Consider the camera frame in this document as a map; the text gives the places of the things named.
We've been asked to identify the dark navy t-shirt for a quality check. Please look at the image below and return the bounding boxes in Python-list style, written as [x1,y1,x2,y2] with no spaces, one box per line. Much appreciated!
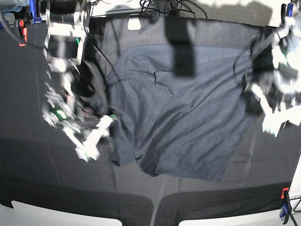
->
[107,44,254,181]

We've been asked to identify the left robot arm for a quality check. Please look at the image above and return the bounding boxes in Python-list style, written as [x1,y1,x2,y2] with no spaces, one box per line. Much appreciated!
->
[244,13,301,106]

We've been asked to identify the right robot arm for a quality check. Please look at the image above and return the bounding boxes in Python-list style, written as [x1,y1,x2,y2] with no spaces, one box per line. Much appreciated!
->
[42,0,108,133]

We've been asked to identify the black felt table cover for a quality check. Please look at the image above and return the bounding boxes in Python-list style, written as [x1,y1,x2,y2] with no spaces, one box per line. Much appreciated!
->
[0,17,301,226]

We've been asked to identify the blue clamp far left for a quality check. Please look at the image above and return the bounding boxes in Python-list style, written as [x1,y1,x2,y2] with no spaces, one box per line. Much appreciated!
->
[29,0,42,24]

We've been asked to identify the blue clamp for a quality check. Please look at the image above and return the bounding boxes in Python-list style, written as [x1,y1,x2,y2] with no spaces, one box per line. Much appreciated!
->
[29,0,42,24]
[280,187,292,225]
[280,3,293,24]

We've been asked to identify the red clamp far left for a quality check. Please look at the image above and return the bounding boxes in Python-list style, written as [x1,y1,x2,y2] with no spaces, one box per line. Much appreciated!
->
[14,19,28,42]

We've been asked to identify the blue clamp near right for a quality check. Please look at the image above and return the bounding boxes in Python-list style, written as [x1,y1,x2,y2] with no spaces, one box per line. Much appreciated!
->
[280,187,292,225]

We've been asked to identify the blue clamp far right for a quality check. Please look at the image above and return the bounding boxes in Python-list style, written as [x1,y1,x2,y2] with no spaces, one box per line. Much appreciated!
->
[280,3,293,24]

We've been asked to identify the black cable bundle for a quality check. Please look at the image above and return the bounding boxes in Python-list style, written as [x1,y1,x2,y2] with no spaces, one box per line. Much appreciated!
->
[139,0,209,19]

